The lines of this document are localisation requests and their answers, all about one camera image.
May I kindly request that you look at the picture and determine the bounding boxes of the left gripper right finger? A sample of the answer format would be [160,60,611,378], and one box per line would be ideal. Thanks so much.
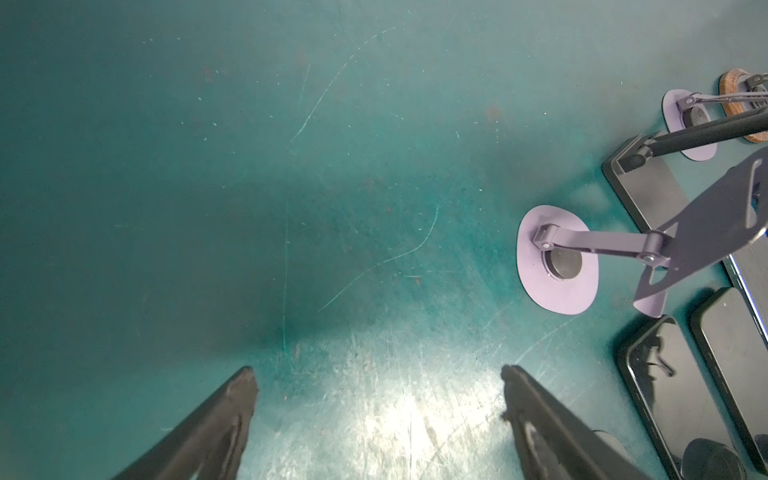
[501,365,648,479]

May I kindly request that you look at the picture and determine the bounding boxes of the black smartphone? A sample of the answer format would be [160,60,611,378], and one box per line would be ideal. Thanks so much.
[615,316,740,458]
[723,235,767,344]
[689,287,767,474]

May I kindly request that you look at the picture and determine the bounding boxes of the brown round phone stand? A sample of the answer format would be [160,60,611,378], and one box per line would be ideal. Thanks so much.
[719,69,767,117]

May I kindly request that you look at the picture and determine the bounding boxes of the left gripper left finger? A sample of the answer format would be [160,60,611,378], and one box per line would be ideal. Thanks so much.
[116,366,258,479]

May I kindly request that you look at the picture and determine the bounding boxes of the green table mat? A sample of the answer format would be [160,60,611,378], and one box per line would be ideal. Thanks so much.
[1,1,767,479]

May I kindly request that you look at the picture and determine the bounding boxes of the black square phone stand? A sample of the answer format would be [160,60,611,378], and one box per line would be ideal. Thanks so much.
[602,107,767,233]

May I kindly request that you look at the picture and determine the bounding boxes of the lilac phone stand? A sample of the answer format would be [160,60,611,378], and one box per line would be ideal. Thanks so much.
[661,88,768,162]

